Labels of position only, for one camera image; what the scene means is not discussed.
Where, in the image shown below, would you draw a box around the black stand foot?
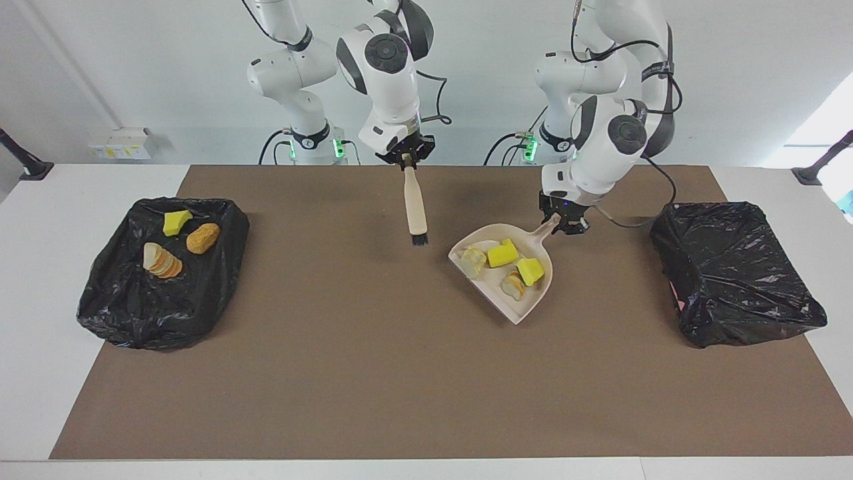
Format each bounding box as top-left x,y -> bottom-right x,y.
792,130 -> 853,186
0,127 -> 54,181

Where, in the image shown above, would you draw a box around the small yellow sponge wedge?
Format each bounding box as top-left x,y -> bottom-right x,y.
163,210 -> 194,237

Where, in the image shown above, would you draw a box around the beige plastic dustpan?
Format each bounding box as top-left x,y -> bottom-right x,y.
448,213 -> 562,325

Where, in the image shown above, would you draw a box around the yellow sponge piece wavy edge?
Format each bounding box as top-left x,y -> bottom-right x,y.
487,239 -> 520,269

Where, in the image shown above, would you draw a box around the brown table mat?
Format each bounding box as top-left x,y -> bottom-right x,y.
50,165 -> 853,461

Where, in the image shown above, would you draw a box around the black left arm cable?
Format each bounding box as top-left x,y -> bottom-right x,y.
571,0 -> 678,231

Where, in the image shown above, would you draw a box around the brown oval bread roll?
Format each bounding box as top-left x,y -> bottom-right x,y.
186,223 -> 221,255

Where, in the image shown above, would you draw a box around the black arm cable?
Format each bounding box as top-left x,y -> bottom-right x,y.
241,0 -> 454,127
571,0 -> 678,231

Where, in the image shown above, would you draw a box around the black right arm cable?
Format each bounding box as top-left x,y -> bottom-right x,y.
241,0 -> 454,127

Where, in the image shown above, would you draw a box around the white wall socket box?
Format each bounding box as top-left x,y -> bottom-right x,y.
89,128 -> 155,161

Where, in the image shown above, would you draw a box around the beige brush black bristles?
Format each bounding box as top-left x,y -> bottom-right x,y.
402,155 -> 430,247

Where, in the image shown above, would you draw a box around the yellow sponge piece rectangular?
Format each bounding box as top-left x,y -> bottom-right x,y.
516,258 -> 546,287

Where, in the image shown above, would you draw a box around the black bag lined bin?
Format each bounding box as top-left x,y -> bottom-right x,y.
77,197 -> 251,352

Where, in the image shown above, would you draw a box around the black right base cable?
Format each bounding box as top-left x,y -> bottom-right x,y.
259,130 -> 294,165

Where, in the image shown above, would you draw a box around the large striped bread piece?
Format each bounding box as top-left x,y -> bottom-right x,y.
143,242 -> 183,279

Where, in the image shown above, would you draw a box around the pink bin with black bag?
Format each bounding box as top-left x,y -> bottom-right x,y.
650,201 -> 828,349

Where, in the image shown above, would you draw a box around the pale pastry piece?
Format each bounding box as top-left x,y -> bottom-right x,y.
462,245 -> 488,279

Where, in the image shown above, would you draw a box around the black left base cable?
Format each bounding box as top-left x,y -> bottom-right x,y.
484,131 -> 537,165

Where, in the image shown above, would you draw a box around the black base cable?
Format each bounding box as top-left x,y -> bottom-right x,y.
484,131 -> 537,165
259,130 -> 294,165

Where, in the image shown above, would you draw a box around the small striped croissant piece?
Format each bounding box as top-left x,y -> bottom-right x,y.
501,269 -> 527,301

